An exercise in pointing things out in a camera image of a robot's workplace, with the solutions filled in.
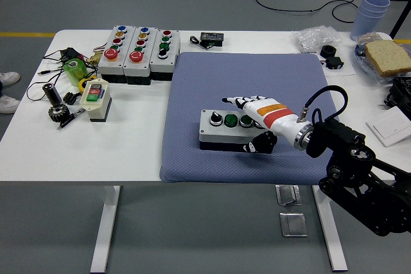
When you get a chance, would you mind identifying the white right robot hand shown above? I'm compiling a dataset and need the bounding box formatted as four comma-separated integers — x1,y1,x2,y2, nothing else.
221,94,300,155

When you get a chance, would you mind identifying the grey four-button control box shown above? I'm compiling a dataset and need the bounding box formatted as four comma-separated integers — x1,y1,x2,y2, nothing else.
149,28,180,81
198,109,276,153

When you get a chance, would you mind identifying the grey five-button control box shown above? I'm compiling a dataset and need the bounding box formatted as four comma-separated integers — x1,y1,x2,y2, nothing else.
97,25,136,84
123,26,159,85

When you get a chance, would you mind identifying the blue-grey padded mat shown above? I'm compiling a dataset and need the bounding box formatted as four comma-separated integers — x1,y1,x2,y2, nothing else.
159,51,354,187

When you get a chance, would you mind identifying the small black servo motor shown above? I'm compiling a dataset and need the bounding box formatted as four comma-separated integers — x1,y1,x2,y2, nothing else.
325,56,344,71

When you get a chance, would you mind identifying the metal floor outlet box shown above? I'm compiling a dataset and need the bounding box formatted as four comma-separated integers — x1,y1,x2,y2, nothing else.
275,185,302,207
279,212,308,238

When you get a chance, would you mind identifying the black plastic nut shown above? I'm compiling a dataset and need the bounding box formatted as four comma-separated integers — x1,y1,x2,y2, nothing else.
320,44,337,58

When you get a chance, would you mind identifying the white paper sheet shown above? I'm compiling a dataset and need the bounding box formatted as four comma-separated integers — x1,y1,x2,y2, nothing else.
317,53,356,78

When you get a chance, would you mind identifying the clear plastic bag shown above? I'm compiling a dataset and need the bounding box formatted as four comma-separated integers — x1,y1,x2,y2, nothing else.
292,25,342,54

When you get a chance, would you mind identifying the small black digital meter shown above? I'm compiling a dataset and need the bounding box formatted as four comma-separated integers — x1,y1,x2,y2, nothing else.
199,31,225,47

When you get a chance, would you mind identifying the blue plate in clear wrap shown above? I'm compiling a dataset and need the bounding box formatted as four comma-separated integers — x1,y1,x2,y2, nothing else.
354,32,411,87

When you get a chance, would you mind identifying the slice of bread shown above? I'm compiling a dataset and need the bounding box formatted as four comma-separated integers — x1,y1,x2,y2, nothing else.
363,39,411,78

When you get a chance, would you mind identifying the black mechanical device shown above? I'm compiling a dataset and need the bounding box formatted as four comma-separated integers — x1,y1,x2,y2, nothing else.
383,76,411,111

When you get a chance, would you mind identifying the stack of blue cups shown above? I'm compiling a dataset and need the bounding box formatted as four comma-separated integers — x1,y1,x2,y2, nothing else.
349,0,391,42

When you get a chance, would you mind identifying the white table leg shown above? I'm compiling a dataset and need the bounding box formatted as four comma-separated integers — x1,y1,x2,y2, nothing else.
89,185,122,274
311,185,349,271

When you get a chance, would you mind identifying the yellow tape roll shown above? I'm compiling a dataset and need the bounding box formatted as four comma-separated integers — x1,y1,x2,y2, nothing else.
78,75,98,92

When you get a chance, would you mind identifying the green tape roll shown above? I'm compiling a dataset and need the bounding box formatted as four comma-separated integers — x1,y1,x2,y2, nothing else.
62,58,88,87

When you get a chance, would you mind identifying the black metal pen tool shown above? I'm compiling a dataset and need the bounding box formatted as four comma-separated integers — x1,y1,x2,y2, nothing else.
57,107,87,131

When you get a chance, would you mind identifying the small black heat sink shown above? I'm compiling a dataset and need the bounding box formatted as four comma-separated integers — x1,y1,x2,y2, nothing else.
62,92,81,105

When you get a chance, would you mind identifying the black power adapter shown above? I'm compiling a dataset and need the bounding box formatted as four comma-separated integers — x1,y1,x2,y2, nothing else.
60,47,85,63

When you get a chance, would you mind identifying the black metal gear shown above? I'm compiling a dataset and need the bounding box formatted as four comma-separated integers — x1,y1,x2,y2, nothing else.
48,104,71,123

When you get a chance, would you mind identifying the black metal cylinder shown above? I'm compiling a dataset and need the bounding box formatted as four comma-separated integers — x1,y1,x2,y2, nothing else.
42,83,62,107

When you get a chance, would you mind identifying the person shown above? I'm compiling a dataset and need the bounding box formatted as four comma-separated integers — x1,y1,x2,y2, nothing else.
0,71,21,114

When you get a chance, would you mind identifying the black plug with cord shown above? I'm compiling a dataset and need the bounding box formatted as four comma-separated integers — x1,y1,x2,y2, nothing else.
188,35,213,51

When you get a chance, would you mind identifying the white wall switch panel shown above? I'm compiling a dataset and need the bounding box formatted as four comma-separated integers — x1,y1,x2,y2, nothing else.
365,107,411,148

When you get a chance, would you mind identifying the white start-stop switch box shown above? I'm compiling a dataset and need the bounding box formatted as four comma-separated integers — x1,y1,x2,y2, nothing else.
79,77,112,123

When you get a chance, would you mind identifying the thin black jack cable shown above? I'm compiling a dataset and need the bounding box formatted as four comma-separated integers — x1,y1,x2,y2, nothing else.
26,49,97,101

